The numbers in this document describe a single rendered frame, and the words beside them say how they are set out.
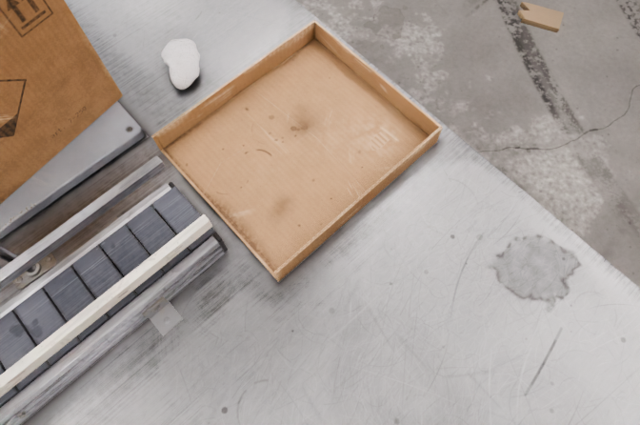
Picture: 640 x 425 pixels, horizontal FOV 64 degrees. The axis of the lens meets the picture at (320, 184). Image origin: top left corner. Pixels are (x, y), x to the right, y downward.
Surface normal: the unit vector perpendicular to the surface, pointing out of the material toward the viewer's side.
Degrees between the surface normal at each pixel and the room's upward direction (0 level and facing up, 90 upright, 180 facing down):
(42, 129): 90
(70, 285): 0
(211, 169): 0
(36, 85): 90
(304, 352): 0
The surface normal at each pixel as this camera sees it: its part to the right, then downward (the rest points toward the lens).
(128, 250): 0.00, -0.42
